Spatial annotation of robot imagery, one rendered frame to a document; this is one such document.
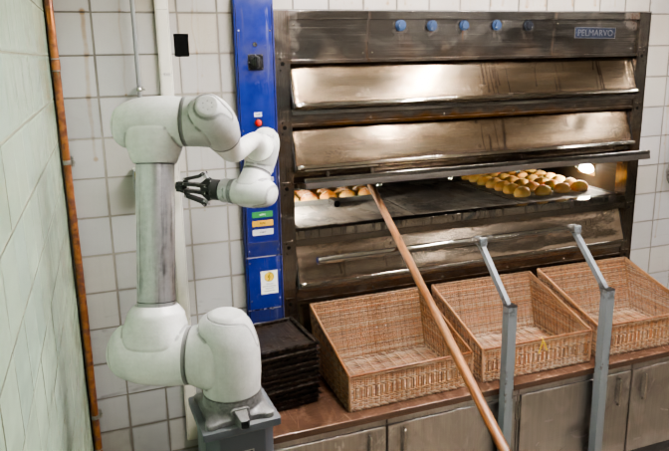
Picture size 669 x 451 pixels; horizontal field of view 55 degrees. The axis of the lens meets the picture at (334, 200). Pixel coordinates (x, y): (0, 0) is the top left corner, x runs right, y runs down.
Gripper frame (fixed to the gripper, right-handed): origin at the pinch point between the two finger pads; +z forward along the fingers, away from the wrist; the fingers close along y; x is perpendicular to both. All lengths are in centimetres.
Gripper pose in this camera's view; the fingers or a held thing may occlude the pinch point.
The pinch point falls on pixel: (176, 186)
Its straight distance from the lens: 243.1
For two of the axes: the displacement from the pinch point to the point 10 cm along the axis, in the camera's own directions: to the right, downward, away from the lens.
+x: 4.3, -2.1, 8.8
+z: -9.0, -0.8, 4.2
